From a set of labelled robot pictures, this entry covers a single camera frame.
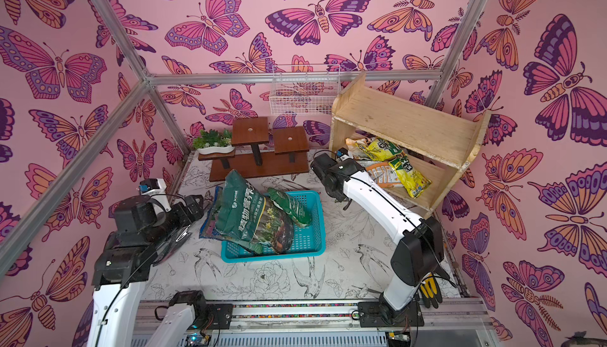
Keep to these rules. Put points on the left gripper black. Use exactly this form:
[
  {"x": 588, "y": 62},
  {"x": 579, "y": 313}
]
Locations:
[{"x": 197, "y": 209}]

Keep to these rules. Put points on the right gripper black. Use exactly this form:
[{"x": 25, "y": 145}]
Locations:
[{"x": 320, "y": 168}]

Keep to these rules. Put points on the blue green soil bag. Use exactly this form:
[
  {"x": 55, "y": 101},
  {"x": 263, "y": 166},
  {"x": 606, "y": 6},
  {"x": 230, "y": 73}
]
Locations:
[{"x": 209, "y": 230}]

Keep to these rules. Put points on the orange white fertilizer bag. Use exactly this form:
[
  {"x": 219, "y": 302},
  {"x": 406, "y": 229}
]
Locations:
[{"x": 382, "y": 173}]

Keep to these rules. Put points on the small green bag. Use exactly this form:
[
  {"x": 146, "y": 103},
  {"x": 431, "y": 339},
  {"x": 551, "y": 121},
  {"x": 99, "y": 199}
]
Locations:
[{"x": 296, "y": 210}]

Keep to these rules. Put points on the dark green soil bag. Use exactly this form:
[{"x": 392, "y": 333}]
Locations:
[{"x": 247, "y": 214}]

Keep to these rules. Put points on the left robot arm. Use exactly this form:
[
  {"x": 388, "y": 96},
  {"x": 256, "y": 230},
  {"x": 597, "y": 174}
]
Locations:
[{"x": 122, "y": 272}]

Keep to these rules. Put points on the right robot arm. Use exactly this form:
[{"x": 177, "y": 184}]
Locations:
[{"x": 419, "y": 246}]

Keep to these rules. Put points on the yellow fertilizer bag upper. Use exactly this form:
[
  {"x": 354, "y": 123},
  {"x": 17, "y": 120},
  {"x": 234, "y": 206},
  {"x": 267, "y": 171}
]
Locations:
[{"x": 372, "y": 149}]

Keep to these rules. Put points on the yellow fertilizer bag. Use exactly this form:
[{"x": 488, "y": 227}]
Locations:
[
  {"x": 412, "y": 179},
  {"x": 372, "y": 149}
]

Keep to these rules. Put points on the yellow fertilizer bag lower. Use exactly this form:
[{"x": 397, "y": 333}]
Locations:
[{"x": 412, "y": 179}]

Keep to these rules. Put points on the wooden two-tier shelf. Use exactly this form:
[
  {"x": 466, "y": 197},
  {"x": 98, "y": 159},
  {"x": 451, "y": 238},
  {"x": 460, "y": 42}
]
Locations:
[{"x": 452, "y": 141}]

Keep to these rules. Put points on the teal plastic basket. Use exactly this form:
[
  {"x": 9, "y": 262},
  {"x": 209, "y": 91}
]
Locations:
[{"x": 307, "y": 242}]

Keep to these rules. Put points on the white planter with succulents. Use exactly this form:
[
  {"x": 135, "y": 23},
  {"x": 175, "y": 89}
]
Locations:
[{"x": 213, "y": 142}]

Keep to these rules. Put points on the brown stepped plant stand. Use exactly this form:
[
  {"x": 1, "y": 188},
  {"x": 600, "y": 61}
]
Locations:
[{"x": 274, "y": 152}]

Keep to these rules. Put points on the yellow black glove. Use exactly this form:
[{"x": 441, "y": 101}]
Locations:
[{"x": 429, "y": 291}]

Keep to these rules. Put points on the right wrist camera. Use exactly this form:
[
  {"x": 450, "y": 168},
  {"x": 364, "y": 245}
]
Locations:
[{"x": 342, "y": 154}]

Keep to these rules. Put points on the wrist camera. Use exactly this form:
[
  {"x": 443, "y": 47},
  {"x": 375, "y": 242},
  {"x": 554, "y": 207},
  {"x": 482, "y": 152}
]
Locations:
[
  {"x": 342, "y": 154},
  {"x": 155, "y": 188}
]

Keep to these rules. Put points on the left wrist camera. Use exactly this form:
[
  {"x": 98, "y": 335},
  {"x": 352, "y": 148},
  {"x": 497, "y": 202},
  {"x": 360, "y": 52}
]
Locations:
[{"x": 155, "y": 188}]

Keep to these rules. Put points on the white wire basket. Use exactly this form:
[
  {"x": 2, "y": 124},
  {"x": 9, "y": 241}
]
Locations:
[{"x": 305, "y": 89}]

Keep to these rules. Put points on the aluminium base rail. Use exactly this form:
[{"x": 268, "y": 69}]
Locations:
[{"x": 456, "y": 322}]

